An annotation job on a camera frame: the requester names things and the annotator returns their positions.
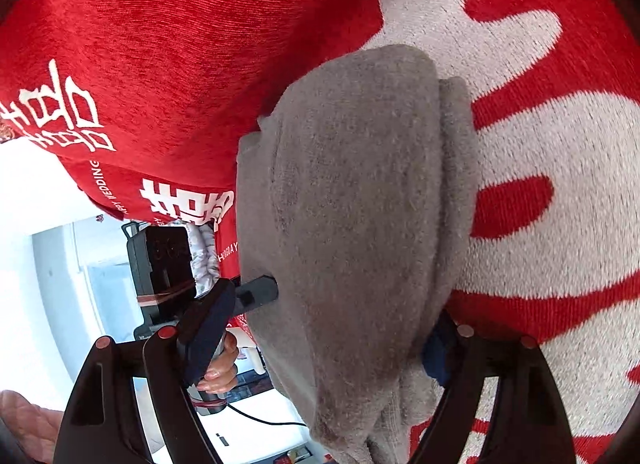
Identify grey knit sweater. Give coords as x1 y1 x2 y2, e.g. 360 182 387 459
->
235 45 478 463

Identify person's left hand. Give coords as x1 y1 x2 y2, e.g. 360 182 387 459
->
196 332 239 395

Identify white floral quilt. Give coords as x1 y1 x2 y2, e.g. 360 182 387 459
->
184 223 220 297

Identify red blanket white print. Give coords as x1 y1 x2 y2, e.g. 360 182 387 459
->
1 0 639 463

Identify black cable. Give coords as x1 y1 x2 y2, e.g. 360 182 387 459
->
226 401 307 427

